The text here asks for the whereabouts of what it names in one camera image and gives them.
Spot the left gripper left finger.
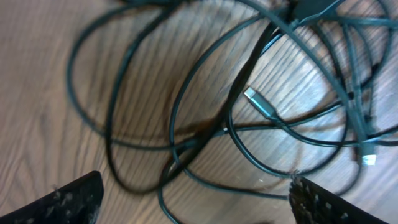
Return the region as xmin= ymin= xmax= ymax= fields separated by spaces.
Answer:
xmin=1 ymin=171 xmax=104 ymax=224

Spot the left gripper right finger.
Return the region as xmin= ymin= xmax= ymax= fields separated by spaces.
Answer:
xmin=289 ymin=177 xmax=386 ymax=224

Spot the black cable bundle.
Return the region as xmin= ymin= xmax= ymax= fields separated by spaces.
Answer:
xmin=66 ymin=0 xmax=398 ymax=224

